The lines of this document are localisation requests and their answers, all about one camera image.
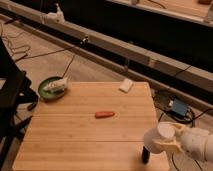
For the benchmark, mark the white object on rail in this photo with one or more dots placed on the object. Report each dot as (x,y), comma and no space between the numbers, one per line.
(58,16)

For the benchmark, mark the white toy on plate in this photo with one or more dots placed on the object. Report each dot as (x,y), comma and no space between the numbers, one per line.
(56,85)

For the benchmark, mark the black eraser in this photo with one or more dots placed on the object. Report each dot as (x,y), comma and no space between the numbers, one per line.
(145,156)

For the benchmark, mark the orange carrot toy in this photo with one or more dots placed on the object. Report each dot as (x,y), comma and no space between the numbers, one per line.
(104,114)

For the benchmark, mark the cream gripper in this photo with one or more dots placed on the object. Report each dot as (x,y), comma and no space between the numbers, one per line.
(173,145)

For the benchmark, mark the green plate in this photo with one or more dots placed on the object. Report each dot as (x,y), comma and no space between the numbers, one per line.
(49,96)

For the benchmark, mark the black chair frame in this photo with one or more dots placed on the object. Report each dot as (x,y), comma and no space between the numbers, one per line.
(16,90)

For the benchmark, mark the blue electronics box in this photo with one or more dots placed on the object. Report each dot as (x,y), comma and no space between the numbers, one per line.
(178,108)

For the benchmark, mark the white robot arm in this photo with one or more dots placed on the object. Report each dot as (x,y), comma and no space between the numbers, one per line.
(196,143)

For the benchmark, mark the white sponge block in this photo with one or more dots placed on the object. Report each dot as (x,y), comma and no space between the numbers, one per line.
(126,85)

